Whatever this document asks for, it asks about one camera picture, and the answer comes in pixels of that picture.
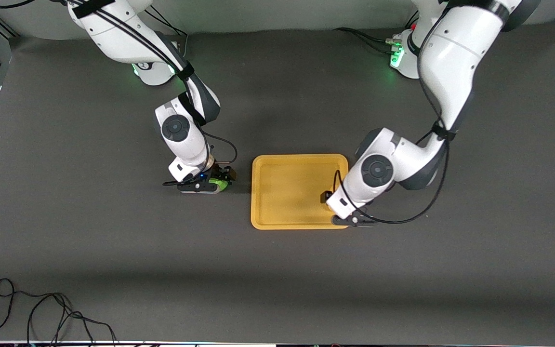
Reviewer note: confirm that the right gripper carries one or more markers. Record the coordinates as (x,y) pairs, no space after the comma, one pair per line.
(220,172)

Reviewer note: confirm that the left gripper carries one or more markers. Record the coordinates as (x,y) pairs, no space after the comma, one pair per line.
(326,196)

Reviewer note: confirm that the green apple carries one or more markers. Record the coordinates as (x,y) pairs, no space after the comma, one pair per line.
(218,183)

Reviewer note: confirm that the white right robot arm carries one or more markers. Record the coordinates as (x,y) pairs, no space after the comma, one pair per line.
(181,140)

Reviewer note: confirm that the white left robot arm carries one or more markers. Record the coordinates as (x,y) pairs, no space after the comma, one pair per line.
(451,58)

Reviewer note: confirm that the yellow plastic tray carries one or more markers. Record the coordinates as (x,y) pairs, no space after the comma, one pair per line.
(287,193)

